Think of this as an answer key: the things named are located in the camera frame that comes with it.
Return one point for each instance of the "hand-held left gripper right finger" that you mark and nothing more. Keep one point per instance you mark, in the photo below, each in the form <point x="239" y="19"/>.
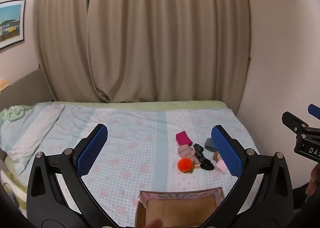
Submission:
<point x="226" y="150"/>

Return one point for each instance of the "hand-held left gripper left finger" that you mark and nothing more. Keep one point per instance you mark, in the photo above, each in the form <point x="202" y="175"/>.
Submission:
<point x="93" y="150"/>

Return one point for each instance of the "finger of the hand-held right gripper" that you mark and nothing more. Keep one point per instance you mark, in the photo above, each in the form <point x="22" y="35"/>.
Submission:
<point x="293" y="121"/>
<point x="315" y="111"/>

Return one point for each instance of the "brown soft item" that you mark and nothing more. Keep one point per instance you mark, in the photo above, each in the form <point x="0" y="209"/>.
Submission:
<point x="215" y="155"/>

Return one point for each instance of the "pink cloth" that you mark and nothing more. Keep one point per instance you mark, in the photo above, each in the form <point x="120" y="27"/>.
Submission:
<point x="186" y="151"/>
<point x="221" y="167"/>

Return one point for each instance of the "blue-grey sock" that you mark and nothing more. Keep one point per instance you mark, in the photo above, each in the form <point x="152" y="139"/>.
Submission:
<point x="208" y="144"/>

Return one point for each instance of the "black scrunchie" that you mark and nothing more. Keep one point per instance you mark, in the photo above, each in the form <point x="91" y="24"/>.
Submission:
<point x="207" y="166"/>

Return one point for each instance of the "patterned dark scrunchie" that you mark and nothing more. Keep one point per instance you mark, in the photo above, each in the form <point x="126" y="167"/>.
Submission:
<point x="199" y="151"/>

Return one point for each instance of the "orange pompom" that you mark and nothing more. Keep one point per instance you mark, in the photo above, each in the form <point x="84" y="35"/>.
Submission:
<point x="185" y="165"/>

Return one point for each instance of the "magenta pouch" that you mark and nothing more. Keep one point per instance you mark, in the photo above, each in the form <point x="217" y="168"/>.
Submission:
<point x="183" y="138"/>

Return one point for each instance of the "cardboard box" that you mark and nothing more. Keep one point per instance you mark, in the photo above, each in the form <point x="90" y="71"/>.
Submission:
<point x="180" y="210"/>

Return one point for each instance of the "person's right hand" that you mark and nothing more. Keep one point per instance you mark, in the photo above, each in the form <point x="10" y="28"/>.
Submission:
<point x="314" y="180"/>

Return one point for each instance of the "light blue checkered blanket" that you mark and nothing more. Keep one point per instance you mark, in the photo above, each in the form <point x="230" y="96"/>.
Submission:
<point x="130" y="143"/>

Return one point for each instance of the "person's dark clothing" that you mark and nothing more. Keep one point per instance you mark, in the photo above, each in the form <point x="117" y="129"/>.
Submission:
<point x="306" y="208"/>

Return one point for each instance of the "green bed sheet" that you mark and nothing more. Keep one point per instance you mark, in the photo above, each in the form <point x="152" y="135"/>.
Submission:
<point x="150" y="105"/>

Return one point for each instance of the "grey-brown headboard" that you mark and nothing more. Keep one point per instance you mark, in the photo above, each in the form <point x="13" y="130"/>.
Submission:
<point x="27" y="87"/>

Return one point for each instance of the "yellow wooden object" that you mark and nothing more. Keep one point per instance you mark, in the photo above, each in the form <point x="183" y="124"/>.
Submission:
<point x="3" y="84"/>

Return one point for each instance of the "beige curtain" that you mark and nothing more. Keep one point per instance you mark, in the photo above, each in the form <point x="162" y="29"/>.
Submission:
<point x="170" y="32"/>
<point x="62" y="32"/>

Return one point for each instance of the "framed wall picture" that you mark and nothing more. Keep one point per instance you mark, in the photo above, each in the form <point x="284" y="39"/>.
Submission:
<point x="11" y="22"/>

